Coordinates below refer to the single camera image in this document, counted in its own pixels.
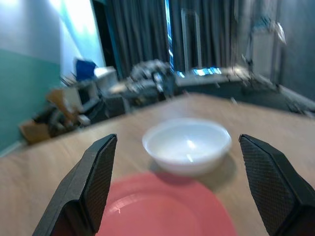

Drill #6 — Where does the open cardboard box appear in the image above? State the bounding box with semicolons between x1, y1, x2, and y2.
19;88;82;145

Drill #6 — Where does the dark grey curtain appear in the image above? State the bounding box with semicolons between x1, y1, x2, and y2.
105;0;237;74

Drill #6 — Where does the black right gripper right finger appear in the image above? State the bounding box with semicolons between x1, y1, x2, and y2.
239;134;315;236

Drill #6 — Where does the white bowl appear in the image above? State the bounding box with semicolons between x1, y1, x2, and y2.
142;118;233;177

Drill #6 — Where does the pink round plate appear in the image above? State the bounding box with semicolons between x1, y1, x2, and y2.
95;172;238;236

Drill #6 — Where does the blue box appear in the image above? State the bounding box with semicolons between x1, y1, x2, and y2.
75;59;96;81

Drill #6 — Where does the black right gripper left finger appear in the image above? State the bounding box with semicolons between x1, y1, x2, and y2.
31;134;118;236

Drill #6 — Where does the wooden table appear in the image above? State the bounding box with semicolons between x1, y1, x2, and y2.
0;93;315;236

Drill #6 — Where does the white box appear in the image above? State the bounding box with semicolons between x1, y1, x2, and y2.
94;66;118;84

